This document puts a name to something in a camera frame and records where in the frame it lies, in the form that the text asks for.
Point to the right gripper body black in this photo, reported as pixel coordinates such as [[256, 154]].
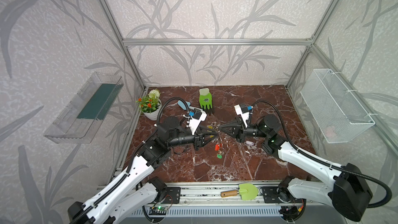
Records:
[[241, 131]]

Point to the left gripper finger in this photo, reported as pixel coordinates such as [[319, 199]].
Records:
[[209, 137], [206, 130]]

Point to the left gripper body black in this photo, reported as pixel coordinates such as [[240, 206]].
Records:
[[198, 140]]

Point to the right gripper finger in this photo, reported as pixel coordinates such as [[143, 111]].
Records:
[[232, 132], [233, 124]]

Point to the large metal key ring plate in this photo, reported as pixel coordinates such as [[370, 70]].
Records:
[[220, 140]]

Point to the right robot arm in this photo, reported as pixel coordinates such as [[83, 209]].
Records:
[[342, 187]]

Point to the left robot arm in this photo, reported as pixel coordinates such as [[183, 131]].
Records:
[[120, 198]]

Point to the green black garden glove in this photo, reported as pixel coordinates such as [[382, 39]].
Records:
[[205, 100]]

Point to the light blue toy trowel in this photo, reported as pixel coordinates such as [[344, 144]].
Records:
[[183, 105]]

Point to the potted plant white pot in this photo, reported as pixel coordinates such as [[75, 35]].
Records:
[[150, 104]]

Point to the green lit circuit board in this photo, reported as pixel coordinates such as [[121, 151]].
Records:
[[159, 210]]

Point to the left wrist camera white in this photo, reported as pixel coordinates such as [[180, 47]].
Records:
[[196, 116]]

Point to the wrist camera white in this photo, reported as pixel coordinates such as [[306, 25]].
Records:
[[196, 116], [245, 112]]

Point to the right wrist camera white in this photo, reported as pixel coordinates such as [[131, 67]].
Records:
[[245, 112]]

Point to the green toy shovel wooden handle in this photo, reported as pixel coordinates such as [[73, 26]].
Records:
[[246, 191]]

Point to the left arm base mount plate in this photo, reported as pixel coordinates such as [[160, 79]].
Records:
[[173, 195]]

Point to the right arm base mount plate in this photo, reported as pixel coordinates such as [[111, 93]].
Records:
[[270, 194]]

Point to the white wire mesh basket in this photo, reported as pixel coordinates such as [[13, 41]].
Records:
[[338, 113]]

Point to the clear acrylic wall shelf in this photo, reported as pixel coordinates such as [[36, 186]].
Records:
[[83, 116]]

